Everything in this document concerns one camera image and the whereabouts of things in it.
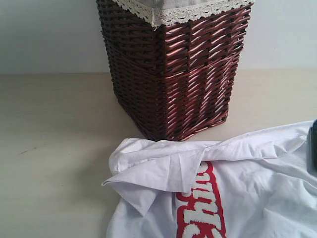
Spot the brown wicker laundry basket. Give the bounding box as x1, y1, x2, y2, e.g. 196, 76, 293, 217
97, 0, 253, 141

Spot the white shirt with red lettering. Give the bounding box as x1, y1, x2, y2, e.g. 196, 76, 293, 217
104, 121, 317, 238

